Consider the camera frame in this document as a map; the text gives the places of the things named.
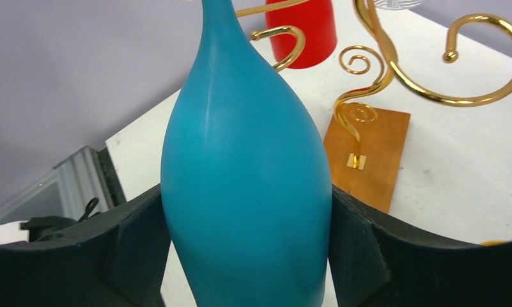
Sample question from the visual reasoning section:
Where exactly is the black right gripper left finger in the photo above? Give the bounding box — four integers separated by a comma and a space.
0, 186, 171, 306

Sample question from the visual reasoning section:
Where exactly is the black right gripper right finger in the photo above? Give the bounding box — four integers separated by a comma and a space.
328, 187, 512, 306

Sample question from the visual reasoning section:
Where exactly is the gold spiral rack wooden base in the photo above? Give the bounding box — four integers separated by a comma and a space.
234, 0, 512, 214

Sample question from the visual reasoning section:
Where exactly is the blue plastic goblet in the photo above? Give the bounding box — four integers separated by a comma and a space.
160, 1, 332, 306

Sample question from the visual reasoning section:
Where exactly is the red plastic goblet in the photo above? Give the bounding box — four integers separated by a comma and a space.
265, 0, 337, 69

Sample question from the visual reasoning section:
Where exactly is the patterned clear glass goblet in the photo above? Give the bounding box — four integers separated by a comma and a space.
373, 0, 426, 10

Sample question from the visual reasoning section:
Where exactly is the orange plastic goblet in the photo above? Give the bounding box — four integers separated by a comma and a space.
480, 240, 506, 246

